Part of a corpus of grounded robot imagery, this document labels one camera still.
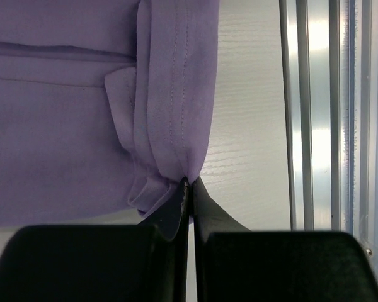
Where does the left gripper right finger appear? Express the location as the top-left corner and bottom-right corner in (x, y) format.
(192, 179), (378, 301)

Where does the aluminium rail base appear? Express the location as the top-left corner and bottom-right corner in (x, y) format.
(278, 0), (360, 233)

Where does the purple t-shirt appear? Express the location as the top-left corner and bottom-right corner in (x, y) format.
(0, 1), (219, 227)

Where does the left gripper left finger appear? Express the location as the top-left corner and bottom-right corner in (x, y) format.
(0, 179), (189, 301)

